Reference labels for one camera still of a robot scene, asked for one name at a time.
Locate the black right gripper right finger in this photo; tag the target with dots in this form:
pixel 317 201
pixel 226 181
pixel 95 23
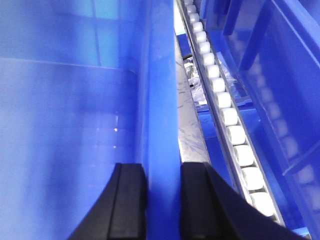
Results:
pixel 212 210

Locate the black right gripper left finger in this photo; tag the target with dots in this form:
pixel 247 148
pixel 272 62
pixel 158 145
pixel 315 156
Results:
pixel 120 211

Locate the large blue bin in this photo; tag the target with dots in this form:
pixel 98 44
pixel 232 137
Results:
pixel 272 51
pixel 85 84

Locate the white roller track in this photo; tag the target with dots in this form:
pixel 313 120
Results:
pixel 248 176

